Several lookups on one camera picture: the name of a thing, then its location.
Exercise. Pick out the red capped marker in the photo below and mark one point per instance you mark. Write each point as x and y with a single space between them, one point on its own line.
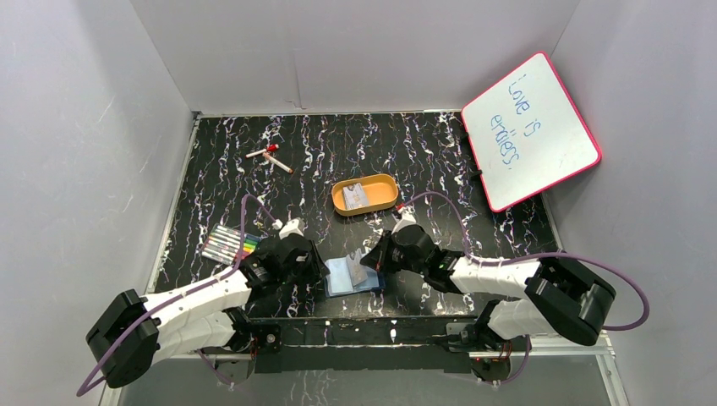
268 149

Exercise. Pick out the grey credit card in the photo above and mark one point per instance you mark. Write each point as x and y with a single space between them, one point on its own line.
356 271
354 196

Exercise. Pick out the colourful marker pen set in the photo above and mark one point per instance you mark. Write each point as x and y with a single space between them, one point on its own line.
227 245

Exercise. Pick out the orange oval tray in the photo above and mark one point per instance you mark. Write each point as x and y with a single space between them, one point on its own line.
381 189

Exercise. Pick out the pink framed whiteboard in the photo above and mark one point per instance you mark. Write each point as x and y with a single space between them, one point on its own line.
526 134

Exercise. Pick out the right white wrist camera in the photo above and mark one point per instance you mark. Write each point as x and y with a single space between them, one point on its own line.
405 218

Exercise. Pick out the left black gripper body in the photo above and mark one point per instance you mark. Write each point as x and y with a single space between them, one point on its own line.
313 264

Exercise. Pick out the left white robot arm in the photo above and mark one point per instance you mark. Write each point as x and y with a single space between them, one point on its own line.
135 332

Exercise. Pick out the navy blue card holder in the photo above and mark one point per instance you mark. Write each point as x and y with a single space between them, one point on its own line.
346 275

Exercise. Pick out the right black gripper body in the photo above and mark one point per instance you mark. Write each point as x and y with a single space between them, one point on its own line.
399 261

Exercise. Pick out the white marker pen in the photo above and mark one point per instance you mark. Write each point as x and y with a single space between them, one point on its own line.
270 158

